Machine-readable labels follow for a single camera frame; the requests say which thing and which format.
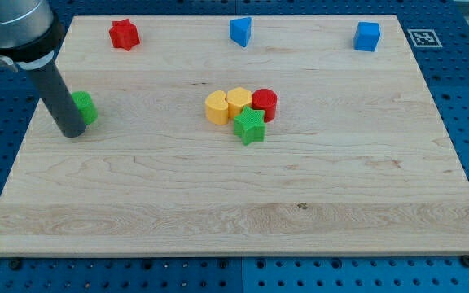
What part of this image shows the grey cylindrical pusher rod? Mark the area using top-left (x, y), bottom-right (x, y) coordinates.
top-left (28, 61), bottom-right (86, 138)

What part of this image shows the yellow hexagon block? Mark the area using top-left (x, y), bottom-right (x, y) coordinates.
top-left (226, 87), bottom-right (252, 119)

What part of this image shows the blue triangle block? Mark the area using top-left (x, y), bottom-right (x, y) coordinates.
top-left (229, 17), bottom-right (252, 48)

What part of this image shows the wooden board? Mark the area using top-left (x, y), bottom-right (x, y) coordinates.
top-left (0, 15), bottom-right (469, 258)

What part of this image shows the green star block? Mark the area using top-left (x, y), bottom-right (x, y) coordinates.
top-left (234, 106), bottom-right (265, 145)

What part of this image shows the yellow heart block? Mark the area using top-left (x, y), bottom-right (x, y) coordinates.
top-left (204, 90), bottom-right (229, 125)

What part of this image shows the red cylinder block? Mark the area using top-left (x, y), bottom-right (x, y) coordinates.
top-left (252, 89), bottom-right (278, 123)

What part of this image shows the red star-shaped block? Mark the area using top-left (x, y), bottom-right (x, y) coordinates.
top-left (108, 19), bottom-right (141, 51)

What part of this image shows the green cylinder block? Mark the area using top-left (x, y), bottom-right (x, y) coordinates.
top-left (72, 91), bottom-right (99, 125)

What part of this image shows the blue cube block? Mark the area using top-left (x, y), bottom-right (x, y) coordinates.
top-left (353, 22), bottom-right (381, 52)

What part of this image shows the white fiducial marker tag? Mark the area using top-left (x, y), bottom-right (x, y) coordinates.
top-left (407, 28), bottom-right (442, 48)

